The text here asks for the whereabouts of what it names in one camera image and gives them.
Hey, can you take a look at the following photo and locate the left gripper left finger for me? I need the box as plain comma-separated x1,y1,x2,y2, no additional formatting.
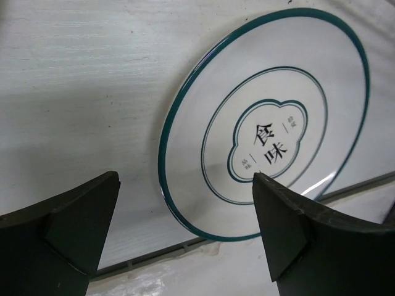
1,171,120,295

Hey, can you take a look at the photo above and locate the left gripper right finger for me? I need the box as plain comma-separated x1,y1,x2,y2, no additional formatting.
252,173,394,295

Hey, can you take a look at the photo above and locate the white plate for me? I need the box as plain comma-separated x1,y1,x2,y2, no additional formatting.
157,8,371,242

